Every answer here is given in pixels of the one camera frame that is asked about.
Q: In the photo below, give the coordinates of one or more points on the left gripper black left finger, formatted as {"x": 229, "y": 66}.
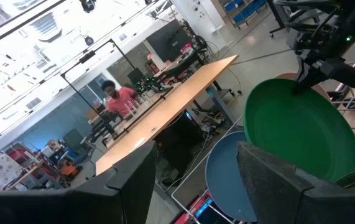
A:
{"x": 102, "y": 202}

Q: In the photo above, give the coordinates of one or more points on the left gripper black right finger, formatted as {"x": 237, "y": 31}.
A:
{"x": 289, "y": 199}

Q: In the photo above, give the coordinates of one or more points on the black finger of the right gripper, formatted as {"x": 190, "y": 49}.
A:
{"x": 345, "y": 73}
{"x": 307, "y": 74}

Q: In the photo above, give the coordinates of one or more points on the pink plate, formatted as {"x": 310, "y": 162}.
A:
{"x": 286, "y": 76}

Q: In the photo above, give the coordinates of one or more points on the green plate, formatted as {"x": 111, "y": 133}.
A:
{"x": 301, "y": 130}

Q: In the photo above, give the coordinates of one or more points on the blue plate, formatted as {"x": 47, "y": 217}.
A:
{"x": 224, "y": 174}

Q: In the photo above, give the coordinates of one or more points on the black background robot arm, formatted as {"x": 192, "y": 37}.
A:
{"x": 105, "y": 124}

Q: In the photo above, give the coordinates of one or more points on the orange object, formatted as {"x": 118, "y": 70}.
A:
{"x": 69, "y": 169}

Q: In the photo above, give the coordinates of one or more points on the shelf with blue bins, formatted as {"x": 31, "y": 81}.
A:
{"x": 245, "y": 9}

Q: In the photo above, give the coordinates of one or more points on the black computer tower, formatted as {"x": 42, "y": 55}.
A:
{"x": 180, "y": 140}

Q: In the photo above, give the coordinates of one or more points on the person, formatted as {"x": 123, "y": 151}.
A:
{"x": 119, "y": 99}

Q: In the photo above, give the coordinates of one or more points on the patterned cloth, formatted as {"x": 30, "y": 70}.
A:
{"x": 0, "y": 171}

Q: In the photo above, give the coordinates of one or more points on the long wooden table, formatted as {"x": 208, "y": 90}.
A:
{"x": 171, "y": 112}

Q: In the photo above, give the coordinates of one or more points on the black monitor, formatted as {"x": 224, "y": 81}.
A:
{"x": 168, "y": 40}

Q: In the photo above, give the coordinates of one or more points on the black ceiling spotlight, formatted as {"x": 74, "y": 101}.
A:
{"x": 89, "y": 40}
{"x": 87, "y": 5}

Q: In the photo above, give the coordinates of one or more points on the black overhead rig frame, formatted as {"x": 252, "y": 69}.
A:
{"x": 87, "y": 57}

